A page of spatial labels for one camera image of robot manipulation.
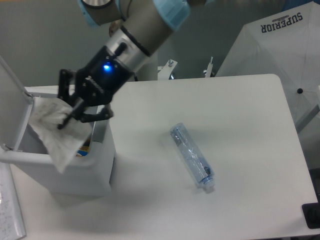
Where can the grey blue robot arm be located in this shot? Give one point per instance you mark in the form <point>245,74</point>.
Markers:
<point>145,26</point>

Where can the clear plastic wrapper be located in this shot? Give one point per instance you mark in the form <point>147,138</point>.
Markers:
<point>61,144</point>

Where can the white metal base frame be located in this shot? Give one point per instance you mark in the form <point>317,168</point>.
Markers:
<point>166,72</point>

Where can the white superior umbrella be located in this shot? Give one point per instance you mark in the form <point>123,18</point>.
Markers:
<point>286,44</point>

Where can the black device at edge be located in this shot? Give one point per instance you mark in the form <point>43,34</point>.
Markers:
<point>311,213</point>

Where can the blue yellow snack package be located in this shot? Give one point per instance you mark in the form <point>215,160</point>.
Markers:
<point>84,149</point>

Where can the white plastic trash can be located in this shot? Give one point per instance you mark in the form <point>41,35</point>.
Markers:
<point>87,175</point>

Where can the clear plastic bottle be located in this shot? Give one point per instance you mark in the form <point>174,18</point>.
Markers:
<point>193,157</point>

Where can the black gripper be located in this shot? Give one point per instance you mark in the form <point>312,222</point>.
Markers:
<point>95,84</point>

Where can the white trash can lid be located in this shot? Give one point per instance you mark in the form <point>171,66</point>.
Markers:
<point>15,108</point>

